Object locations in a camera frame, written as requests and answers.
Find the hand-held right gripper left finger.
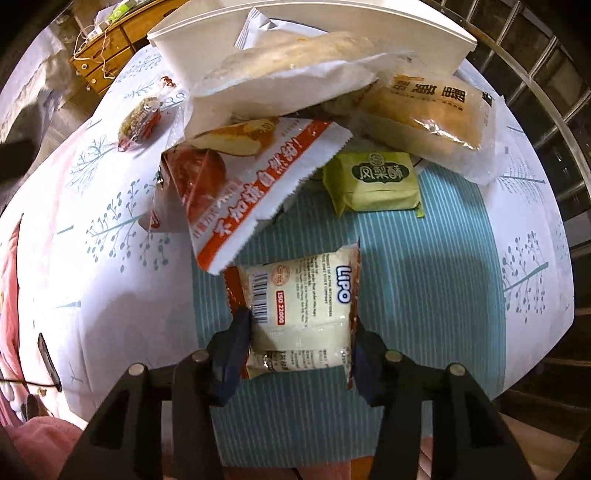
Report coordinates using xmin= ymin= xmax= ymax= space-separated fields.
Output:
xmin=58 ymin=310 xmax=253 ymax=480

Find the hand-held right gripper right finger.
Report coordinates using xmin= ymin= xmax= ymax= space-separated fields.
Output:
xmin=353 ymin=323 xmax=536 ymax=480

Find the white barcode biscuit packet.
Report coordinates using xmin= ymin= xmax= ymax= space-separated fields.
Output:
xmin=224 ymin=240 xmax=363 ymax=388

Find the red apple print packet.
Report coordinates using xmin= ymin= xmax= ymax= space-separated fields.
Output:
xmin=152 ymin=117 xmax=354 ymax=277

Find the green pastry packet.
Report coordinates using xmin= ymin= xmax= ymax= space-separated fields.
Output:
xmin=322 ymin=151 xmax=426 ymax=219

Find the round nut candy red wrapper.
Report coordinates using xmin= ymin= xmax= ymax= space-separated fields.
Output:
xmin=117 ymin=95 xmax=162 ymax=153

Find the clear bread packet black label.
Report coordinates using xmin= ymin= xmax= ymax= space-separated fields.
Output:
xmin=358 ymin=69 xmax=506 ymax=185

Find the clear cracker packet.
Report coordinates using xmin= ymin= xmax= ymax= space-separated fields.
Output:
xmin=187 ymin=31 xmax=407 ymax=139

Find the white plastic storage box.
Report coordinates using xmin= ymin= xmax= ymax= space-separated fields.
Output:
xmin=147 ymin=0 xmax=478 ymax=88

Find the tree print tablecloth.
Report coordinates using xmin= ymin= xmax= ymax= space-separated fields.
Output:
xmin=9 ymin=44 xmax=575 ymax=444

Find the wooden desk with drawers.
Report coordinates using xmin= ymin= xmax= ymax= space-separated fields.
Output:
xmin=69 ymin=0 xmax=195 ymax=93

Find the white lace cloth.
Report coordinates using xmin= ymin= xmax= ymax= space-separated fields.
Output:
xmin=4 ymin=23 xmax=68 ymax=134

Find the green tissue packet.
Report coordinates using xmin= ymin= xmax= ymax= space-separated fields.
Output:
xmin=104 ymin=0 xmax=148 ymax=24

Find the black cable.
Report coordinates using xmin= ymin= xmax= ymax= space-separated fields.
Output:
xmin=0 ymin=376 xmax=61 ymax=393

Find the white cable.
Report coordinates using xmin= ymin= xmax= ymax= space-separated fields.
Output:
xmin=69 ymin=18 xmax=116 ymax=79

